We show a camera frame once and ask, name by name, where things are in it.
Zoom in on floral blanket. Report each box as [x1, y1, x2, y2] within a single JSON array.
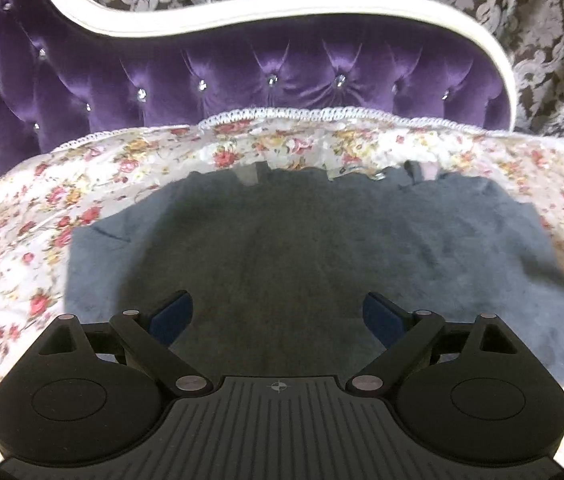
[[0, 105, 564, 466]]

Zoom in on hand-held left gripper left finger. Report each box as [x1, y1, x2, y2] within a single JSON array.
[[36, 290, 214, 397]]

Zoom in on grey argyle sweater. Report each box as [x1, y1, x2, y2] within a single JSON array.
[[64, 160, 564, 386]]

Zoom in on damask patterned curtain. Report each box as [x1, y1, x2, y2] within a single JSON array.
[[62, 0, 564, 147]]

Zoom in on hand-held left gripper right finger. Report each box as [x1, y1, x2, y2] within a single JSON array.
[[344, 291, 519, 399]]

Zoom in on purple tufted headboard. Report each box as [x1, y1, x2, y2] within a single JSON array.
[[0, 0, 519, 196]]

